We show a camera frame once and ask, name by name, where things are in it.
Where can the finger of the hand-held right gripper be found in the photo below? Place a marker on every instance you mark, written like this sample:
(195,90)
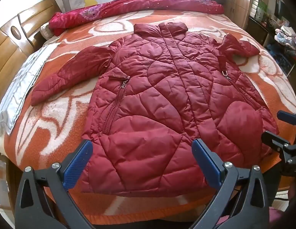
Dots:
(288,117)
(288,152)

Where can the dark panel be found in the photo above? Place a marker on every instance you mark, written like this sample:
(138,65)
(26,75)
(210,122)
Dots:
(279,8)

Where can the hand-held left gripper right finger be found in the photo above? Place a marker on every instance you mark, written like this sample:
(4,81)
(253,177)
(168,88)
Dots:
(206,164)

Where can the dark cluttered shelf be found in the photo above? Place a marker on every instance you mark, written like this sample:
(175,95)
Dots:
(257,26)

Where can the wooden headboard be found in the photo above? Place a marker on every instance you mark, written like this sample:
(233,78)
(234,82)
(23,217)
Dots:
(9,43)

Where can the red floral quilt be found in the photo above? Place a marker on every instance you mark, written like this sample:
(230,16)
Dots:
(138,7)

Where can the grey white sheet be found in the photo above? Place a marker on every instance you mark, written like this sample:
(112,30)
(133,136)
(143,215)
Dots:
(21,81)

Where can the wooden wardrobe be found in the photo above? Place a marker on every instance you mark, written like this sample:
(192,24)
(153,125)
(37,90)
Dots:
(241,2)

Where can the orange white patterned blanket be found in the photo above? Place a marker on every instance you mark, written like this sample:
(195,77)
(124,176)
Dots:
(54,114)

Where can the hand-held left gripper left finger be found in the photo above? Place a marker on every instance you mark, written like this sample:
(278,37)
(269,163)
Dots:
(77,164)

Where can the red quilted jacket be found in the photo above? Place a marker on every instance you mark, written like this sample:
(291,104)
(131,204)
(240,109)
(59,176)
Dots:
(162,100)

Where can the white pillow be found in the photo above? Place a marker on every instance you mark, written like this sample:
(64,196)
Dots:
(46,31)

